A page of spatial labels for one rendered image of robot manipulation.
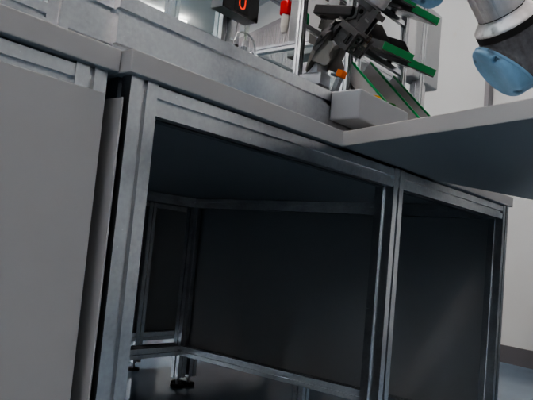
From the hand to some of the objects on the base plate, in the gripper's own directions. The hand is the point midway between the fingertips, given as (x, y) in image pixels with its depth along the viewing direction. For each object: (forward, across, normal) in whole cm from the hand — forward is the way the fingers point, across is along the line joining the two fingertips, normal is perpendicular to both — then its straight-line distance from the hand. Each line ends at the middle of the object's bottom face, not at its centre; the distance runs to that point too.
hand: (313, 68), depth 153 cm
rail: (+7, -28, -27) cm, 39 cm away
